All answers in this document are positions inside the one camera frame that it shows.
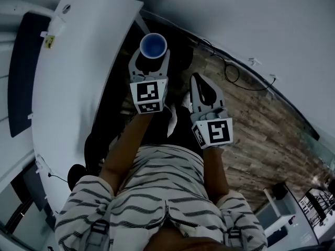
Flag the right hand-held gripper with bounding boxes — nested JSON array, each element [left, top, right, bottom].
[[189, 73, 233, 150]]

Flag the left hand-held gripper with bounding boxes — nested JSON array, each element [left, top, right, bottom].
[[128, 49, 171, 115]]

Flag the red plastic cup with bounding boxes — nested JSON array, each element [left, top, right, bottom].
[[139, 32, 168, 70]]

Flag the person's right forearm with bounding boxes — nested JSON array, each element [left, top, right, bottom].
[[203, 146, 230, 201]]

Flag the person's left forearm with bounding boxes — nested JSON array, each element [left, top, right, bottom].
[[99, 112, 155, 196]]

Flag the person's white shoe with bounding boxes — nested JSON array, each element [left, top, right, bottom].
[[182, 92, 193, 108]]

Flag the dark blue bag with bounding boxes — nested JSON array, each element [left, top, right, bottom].
[[170, 45, 195, 72]]

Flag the person's black trousers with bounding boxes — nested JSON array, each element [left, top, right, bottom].
[[157, 103, 205, 156]]

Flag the white desk leg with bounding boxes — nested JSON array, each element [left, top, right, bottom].
[[135, 19, 151, 35]]

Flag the striped white shirt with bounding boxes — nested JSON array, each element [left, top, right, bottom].
[[54, 144, 267, 251]]

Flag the black office chair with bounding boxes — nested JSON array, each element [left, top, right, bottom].
[[66, 129, 126, 190]]

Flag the glass panel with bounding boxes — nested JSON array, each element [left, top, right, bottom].
[[300, 129, 335, 172]]

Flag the black floor cable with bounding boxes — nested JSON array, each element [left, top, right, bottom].
[[206, 39, 278, 91]]

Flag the grey harness strap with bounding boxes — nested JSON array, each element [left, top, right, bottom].
[[222, 210, 244, 251], [83, 200, 113, 251]]

